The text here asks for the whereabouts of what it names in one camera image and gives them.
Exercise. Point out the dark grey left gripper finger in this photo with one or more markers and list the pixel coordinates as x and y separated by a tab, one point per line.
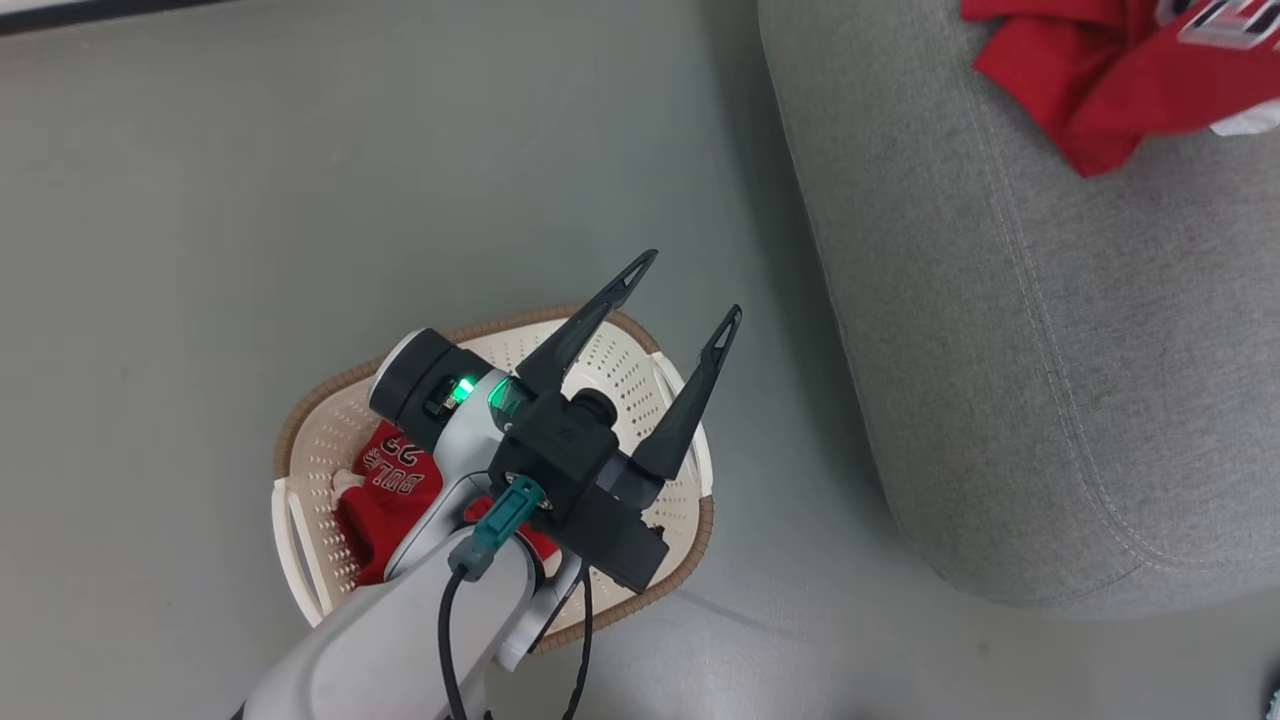
580	335
690	400

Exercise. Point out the grey fabric sofa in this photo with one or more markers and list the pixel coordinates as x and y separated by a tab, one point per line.
1050	350

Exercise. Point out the cream perforated laundry basket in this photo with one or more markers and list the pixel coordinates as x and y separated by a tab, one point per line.
310	440

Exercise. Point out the red jersey with lettering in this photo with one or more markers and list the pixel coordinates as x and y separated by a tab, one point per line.
395	505

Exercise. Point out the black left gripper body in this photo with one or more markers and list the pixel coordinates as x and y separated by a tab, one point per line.
610	540

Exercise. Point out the white and black baseboard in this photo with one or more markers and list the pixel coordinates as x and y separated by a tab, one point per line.
90	12

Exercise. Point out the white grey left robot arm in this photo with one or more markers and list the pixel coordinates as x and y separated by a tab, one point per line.
380	640

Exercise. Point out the white cloth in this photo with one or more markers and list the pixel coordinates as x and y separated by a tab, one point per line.
1250	118

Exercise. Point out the red basketball jersey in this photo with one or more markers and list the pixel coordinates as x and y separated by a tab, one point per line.
1100	90

